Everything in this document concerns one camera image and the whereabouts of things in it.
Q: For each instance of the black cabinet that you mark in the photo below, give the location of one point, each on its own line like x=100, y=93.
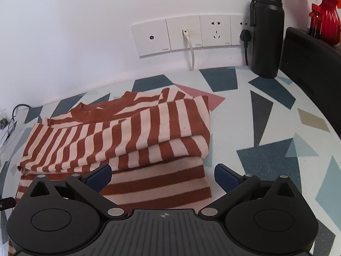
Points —
x=309, y=64

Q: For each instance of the black insulated bottle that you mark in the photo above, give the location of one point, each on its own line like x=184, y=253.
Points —
x=266, y=40

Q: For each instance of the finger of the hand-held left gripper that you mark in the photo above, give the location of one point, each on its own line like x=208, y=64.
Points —
x=6, y=203

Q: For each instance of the small red bottle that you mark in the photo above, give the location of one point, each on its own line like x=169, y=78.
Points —
x=315, y=24

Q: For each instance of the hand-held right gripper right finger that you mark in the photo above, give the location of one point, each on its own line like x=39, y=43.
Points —
x=226, y=177

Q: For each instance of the brown white striped shirt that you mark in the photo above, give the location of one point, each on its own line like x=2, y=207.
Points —
x=120, y=128

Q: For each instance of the red vase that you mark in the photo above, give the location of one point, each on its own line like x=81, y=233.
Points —
x=330, y=21

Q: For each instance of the white wall socket panel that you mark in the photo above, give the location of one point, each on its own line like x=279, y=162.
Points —
x=151, y=37

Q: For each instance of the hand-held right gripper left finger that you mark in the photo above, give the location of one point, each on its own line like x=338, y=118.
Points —
x=99, y=178

